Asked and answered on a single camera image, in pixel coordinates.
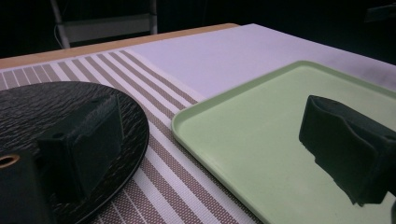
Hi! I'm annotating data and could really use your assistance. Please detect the white table mat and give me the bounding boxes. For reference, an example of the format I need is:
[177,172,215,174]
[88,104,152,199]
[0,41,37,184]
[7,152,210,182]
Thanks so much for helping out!
[125,23,396,100]

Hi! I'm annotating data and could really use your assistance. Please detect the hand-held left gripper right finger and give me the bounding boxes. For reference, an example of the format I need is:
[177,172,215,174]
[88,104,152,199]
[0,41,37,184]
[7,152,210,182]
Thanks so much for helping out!
[298,94,396,207]

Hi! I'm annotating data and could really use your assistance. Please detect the light green tray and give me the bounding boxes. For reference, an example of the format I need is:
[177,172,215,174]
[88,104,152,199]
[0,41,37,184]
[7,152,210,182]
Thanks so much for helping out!
[171,60,396,224]

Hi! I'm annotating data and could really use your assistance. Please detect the black textured round plate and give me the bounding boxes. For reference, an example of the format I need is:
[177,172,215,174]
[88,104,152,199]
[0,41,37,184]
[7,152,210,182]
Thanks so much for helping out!
[0,80,150,224]

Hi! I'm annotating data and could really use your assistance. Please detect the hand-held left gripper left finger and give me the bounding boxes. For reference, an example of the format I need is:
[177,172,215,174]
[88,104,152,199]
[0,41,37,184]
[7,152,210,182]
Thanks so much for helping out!
[36,93,125,203]

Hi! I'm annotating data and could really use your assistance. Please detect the metal stand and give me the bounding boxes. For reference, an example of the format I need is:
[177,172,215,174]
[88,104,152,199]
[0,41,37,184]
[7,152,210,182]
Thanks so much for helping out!
[49,0,159,49]

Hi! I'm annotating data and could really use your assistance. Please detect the brown striped placemat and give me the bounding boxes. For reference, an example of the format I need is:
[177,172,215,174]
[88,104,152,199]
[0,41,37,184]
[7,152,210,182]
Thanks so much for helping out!
[0,49,264,224]

